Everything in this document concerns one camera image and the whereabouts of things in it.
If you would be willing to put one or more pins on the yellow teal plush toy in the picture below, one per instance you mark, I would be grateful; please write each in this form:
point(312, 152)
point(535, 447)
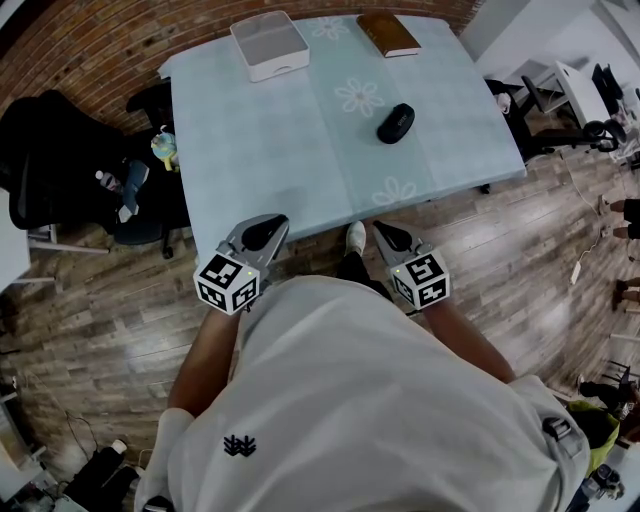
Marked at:
point(165, 147)

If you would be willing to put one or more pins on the white rectangular box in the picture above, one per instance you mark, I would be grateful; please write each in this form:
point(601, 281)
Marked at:
point(270, 45)

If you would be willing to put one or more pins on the black bag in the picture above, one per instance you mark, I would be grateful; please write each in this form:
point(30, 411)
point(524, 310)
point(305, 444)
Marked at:
point(100, 475)

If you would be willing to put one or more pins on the large black mesh chair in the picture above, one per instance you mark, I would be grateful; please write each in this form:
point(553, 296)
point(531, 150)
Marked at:
point(60, 150)

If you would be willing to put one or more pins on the person's right forearm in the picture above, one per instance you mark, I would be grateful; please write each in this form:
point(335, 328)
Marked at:
point(470, 345)

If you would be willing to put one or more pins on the black glasses case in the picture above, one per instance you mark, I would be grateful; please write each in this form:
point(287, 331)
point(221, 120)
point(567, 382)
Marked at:
point(396, 123)

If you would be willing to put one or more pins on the person's black trousers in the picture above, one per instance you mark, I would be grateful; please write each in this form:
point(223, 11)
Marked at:
point(352, 267)

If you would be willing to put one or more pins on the yellow-green bag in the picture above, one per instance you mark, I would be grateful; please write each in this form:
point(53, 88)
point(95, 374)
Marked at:
point(595, 430)

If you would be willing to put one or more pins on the white side table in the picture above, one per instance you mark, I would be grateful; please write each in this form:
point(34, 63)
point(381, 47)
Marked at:
point(12, 240)

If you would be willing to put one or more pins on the person's white shoe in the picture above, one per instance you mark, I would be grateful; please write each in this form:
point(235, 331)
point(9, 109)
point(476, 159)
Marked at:
point(356, 237)

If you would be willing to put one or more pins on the white-capped bottle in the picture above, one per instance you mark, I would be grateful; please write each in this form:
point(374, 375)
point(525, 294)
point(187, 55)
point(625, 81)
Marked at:
point(109, 181)

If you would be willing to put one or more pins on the white power strip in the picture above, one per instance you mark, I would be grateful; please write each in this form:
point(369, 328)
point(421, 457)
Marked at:
point(576, 272)

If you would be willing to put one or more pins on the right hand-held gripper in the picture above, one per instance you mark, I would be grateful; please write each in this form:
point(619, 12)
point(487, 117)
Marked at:
point(420, 280)

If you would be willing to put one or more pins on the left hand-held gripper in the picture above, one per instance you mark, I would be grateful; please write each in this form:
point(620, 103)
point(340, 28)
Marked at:
point(225, 282)

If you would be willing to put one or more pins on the white desk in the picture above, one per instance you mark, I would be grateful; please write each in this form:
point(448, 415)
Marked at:
point(575, 85)

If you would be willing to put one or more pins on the light blue flowered tablecloth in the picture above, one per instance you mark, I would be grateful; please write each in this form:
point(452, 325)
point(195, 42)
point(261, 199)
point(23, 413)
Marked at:
point(250, 150)

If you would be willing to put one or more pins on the person's left forearm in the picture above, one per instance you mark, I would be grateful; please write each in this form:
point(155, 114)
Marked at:
point(205, 360)

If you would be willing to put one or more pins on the brown book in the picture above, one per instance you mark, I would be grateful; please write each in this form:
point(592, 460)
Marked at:
point(387, 35)

